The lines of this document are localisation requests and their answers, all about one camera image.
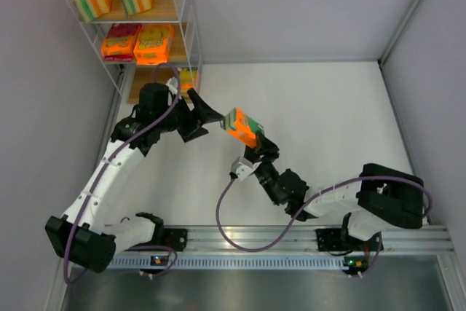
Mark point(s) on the orange box with barcode label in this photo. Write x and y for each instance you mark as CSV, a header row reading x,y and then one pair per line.
x,y
188,80

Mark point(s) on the white wire wooden shelf unit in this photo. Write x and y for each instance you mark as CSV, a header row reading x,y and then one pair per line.
x,y
185,51

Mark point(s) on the aluminium mounting rail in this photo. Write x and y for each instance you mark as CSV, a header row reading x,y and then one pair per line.
x,y
429,239

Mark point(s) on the slim orange sponge box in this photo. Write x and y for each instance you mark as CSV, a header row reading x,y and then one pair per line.
x,y
243,127

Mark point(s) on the yellow smiley sponge orange box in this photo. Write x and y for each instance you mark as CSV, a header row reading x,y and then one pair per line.
x,y
153,44

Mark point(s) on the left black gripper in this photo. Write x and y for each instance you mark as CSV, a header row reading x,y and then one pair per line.
x,y
190,116

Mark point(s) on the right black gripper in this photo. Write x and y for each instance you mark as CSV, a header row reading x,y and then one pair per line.
x,y
263,152

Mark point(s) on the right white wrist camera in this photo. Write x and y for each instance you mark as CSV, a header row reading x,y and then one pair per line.
x,y
242,168

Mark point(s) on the grey slotted cable duct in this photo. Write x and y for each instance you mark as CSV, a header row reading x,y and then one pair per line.
x,y
259,262

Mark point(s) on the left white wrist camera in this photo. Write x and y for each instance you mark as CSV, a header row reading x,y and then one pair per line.
x,y
173,85

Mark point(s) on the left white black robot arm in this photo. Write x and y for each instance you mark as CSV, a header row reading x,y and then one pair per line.
x,y
81,235

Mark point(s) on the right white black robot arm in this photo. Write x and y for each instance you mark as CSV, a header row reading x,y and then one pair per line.
x,y
379,198

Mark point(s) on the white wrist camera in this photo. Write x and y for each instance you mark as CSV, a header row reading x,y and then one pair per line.
x,y
242,168
173,85

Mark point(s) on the pink sponge orange box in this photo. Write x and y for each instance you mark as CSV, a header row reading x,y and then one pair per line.
x,y
119,42

